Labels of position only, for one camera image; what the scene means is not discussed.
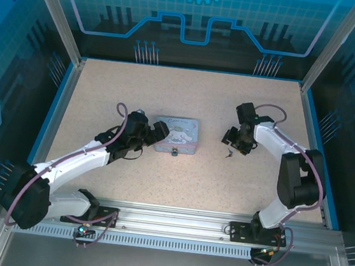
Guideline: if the blue pink cartoon tin box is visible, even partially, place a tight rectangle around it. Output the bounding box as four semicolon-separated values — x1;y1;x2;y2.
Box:
152;114;203;157

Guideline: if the left controller board with LEDs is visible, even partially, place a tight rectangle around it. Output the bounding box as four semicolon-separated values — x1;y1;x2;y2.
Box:
73;223;96;240

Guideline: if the controller board with leds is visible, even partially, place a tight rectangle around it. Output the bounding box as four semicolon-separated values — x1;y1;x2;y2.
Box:
73;223;96;240
250;244;282;263

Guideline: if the right controller board with LEDs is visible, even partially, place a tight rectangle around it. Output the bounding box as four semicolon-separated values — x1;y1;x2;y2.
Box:
250;244;282;263

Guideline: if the aluminium table side rail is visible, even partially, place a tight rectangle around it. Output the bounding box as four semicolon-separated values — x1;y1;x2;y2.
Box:
18;54;88;200
284;82;345;227

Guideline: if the aluminium mounting rail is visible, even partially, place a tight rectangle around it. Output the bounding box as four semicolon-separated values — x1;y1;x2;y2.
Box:
3;186;346;259

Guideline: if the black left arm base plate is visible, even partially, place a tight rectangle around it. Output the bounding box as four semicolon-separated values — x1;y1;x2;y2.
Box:
60;202;121;230

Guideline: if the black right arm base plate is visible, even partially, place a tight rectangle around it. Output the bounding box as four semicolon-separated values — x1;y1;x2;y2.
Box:
228;220;289;249

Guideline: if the slotted grey cable duct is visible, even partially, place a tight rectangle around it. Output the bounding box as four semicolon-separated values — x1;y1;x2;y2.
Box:
11;219;280;264

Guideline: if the aluminium frame post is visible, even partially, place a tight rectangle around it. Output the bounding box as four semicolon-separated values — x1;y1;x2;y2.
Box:
299;0;355;99
16;0;94;67

